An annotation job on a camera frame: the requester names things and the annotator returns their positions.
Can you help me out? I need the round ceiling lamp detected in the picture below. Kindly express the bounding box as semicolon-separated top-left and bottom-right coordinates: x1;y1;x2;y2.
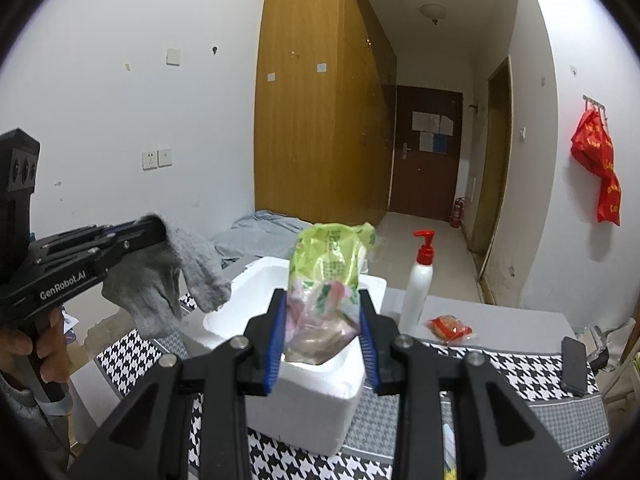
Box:
419;3;453;26

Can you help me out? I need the white pump bottle red top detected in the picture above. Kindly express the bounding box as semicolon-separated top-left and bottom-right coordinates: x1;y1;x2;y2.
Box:
397;230;436;336

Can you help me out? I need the grey knitted glove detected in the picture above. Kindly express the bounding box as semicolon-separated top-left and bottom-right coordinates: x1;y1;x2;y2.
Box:
101;215;232;341

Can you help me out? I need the red hanging bag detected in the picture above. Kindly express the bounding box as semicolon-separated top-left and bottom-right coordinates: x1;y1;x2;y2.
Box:
571;108;622;226

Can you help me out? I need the wooden wardrobe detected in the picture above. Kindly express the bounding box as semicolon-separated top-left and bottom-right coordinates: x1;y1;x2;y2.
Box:
254;0;398;226

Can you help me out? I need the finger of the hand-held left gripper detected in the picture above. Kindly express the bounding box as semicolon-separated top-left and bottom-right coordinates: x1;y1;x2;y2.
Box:
87;232;169;281
27;215;168;263

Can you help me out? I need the black smartphone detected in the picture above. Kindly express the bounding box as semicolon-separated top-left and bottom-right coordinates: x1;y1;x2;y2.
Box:
561;336;588;397

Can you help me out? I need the white and dark floor bag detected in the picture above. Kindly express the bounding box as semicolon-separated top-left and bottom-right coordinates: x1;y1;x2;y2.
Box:
575;310;640;375

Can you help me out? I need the grey bed sheet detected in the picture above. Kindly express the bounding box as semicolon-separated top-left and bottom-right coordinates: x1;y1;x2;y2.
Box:
212;210;326;268

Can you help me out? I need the light wooden side door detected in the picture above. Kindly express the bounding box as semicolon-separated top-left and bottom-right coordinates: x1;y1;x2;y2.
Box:
472;55;514;261

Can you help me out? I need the person's left forearm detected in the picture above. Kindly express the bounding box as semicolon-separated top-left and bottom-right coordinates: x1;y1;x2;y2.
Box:
0;372;73;473

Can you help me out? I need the dark brown entrance door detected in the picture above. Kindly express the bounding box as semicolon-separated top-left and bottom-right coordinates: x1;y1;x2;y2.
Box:
389;86;463;221

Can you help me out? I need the blue and white door notice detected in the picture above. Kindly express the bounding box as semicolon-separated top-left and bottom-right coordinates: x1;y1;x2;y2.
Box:
419;132;447;154

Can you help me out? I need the person's left hand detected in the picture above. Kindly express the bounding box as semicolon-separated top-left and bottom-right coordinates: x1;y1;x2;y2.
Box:
0;305;71;391

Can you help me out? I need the white foam box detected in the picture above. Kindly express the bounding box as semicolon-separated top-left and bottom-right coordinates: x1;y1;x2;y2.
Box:
202;256;388;457

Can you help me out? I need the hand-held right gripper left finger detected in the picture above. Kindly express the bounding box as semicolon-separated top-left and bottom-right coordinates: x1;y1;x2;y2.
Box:
70;287;288;480

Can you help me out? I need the green plastic snack bag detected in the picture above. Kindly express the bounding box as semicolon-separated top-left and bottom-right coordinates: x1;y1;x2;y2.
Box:
282;221;377;365

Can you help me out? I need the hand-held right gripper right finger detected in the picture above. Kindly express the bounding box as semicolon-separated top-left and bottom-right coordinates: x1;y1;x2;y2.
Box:
357;290;581;480

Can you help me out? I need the large white door notice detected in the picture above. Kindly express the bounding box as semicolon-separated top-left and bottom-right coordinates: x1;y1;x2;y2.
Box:
412;111;441;134

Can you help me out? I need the houndstooth tablecloth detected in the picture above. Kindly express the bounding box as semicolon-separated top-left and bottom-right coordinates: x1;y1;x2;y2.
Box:
95;292;613;480

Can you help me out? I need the small red packet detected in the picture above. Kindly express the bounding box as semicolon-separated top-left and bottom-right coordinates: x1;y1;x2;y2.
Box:
425;314;473;345

